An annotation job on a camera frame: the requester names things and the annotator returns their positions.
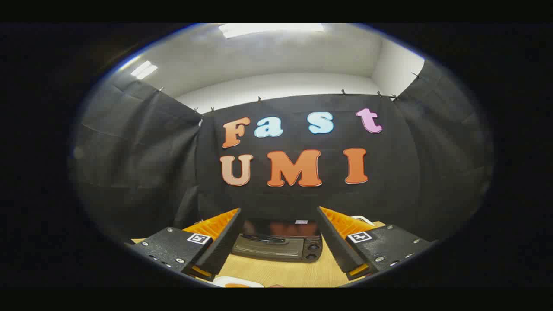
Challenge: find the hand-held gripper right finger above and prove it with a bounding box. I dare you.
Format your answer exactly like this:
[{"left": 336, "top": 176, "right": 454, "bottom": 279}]
[{"left": 317, "top": 206, "right": 437, "bottom": 281}]

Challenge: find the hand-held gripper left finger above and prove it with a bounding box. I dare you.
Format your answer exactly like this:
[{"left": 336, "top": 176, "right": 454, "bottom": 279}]
[{"left": 130, "top": 208, "right": 242, "bottom": 281}]

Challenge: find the black toaster oven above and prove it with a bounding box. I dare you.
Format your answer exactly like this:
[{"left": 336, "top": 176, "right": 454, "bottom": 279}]
[{"left": 231, "top": 219, "right": 323, "bottom": 263}]

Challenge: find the white plate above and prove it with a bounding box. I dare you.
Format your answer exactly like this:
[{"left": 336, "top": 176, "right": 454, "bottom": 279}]
[{"left": 213, "top": 276, "right": 265, "bottom": 288}]

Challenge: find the black backdrop cloth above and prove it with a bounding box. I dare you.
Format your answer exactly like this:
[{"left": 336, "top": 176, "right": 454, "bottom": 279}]
[{"left": 69, "top": 58, "right": 495, "bottom": 242}]

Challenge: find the ceiling light panel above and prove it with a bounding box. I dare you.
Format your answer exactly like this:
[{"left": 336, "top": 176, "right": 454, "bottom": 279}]
[
  {"left": 130, "top": 60, "right": 158, "bottom": 80},
  {"left": 218, "top": 23, "right": 324, "bottom": 39}
]

